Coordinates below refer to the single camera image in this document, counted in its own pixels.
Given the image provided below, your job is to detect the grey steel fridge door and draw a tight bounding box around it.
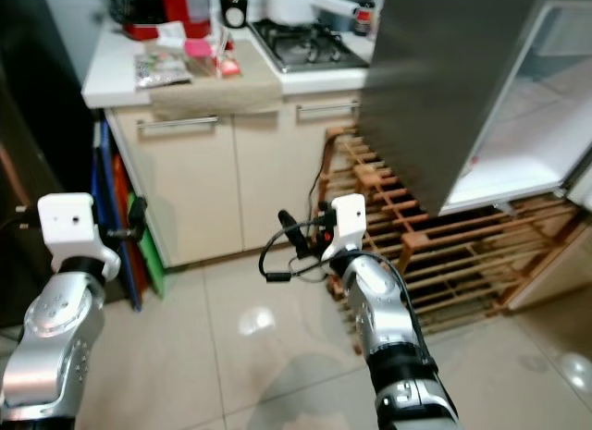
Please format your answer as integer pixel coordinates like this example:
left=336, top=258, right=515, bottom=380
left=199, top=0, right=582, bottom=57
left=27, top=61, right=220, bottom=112
left=359, top=0, right=543, bottom=218

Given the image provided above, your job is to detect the white fridge body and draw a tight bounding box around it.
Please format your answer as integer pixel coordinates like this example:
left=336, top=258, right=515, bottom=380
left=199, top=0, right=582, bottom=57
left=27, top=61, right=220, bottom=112
left=438, top=0, right=592, bottom=215

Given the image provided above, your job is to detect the blue board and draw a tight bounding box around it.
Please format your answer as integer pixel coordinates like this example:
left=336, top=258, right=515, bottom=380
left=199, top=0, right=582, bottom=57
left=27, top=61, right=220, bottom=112
left=91, top=120, right=144, bottom=313

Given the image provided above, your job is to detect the orange board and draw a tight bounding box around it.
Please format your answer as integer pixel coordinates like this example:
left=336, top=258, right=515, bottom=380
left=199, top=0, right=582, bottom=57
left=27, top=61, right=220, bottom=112
left=111, top=153, right=149, bottom=292

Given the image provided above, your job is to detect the green board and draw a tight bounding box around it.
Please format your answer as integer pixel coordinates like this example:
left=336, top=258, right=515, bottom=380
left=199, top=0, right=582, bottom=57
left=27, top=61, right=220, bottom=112
left=126, top=193, right=168, bottom=299

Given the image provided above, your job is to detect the beige kitchen cabinet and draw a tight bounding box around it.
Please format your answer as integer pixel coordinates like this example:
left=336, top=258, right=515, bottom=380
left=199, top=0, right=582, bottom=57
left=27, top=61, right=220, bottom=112
left=81, top=23, right=376, bottom=270

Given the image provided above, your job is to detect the brown wooden slatted rack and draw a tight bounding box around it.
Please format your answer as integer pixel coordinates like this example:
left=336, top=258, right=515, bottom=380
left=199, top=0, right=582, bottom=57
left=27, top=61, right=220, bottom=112
left=317, top=125, right=592, bottom=343

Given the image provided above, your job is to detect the dark tall appliance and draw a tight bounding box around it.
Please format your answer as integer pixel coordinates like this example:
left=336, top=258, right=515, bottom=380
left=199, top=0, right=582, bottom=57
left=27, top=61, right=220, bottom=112
left=0, top=0, right=98, bottom=331

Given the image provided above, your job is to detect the beige woven table mat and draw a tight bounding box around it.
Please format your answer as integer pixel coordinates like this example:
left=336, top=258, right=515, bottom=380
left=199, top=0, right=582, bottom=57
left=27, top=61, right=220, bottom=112
left=148, top=38, right=284, bottom=120

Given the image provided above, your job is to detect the clear speckled snack bag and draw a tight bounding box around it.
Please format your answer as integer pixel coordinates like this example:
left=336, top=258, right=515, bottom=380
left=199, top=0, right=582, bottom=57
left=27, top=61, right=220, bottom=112
left=134, top=53, right=193, bottom=90

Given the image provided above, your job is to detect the steel gas stove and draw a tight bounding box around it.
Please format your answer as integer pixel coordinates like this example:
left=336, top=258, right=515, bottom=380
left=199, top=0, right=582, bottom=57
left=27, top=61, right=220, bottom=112
left=250, top=18, right=371, bottom=74

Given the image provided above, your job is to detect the red snack packet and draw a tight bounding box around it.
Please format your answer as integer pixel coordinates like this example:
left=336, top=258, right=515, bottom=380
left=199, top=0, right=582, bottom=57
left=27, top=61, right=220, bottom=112
left=214, top=29, right=243, bottom=79

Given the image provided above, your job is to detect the pink box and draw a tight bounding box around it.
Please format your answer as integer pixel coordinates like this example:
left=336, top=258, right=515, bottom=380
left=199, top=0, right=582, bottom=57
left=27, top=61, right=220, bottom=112
left=182, top=38, right=215, bottom=59

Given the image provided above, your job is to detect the white paper packet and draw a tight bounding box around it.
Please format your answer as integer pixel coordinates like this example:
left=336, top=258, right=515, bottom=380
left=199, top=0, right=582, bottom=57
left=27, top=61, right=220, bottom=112
left=154, top=21, right=189, bottom=51

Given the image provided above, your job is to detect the dark slim sauce bottle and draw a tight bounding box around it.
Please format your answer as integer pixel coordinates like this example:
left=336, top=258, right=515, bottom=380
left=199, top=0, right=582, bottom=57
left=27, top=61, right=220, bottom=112
left=353, top=0, right=377, bottom=37

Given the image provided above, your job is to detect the red coffee machine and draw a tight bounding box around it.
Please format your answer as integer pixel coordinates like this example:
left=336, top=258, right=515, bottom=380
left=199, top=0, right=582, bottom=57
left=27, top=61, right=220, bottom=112
left=108, top=0, right=214, bottom=42

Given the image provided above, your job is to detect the black round sauce bottle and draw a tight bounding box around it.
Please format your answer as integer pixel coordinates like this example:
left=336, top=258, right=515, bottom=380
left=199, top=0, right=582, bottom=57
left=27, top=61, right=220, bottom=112
left=220, top=0, right=250, bottom=31

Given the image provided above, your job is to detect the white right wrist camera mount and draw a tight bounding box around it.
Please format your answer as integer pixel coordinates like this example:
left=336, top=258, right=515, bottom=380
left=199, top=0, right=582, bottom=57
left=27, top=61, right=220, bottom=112
left=319, top=193, right=367, bottom=261

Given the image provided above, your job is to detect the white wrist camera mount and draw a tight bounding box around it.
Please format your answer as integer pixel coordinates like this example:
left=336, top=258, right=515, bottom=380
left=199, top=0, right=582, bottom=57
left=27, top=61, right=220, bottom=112
left=38, top=193, right=122, bottom=282
left=319, top=193, right=367, bottom=261

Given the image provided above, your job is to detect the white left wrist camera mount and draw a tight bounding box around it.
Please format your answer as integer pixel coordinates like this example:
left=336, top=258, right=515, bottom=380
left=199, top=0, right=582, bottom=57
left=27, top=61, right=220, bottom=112
left=38, top=193, right=122, bottom=282

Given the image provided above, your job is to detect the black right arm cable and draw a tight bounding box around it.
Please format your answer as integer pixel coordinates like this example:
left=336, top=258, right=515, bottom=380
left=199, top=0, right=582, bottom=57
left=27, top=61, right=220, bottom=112
left=259, top=219, right=325, bottom=284

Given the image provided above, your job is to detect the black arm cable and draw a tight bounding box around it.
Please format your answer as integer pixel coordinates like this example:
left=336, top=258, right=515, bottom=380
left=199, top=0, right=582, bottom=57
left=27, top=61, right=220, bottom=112
left=0, top=204, right=47, bottom=264
left=259, top=219, right=325, bottom=284

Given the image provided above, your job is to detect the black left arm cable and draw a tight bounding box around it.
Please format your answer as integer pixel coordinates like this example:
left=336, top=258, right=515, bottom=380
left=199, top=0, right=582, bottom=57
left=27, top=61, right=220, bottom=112
left=0, top=204, right=47, bottom=264

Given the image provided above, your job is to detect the long silver cabinet handle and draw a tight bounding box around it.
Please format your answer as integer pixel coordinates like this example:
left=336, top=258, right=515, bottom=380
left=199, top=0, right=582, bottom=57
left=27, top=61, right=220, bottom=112
left=135, top=115, right=222, bottom=131

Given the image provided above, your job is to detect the short silver cabinet handle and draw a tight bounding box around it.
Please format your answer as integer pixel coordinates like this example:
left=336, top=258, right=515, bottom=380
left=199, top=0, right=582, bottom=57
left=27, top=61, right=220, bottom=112
left=295, top=98, right=363, bottom=114

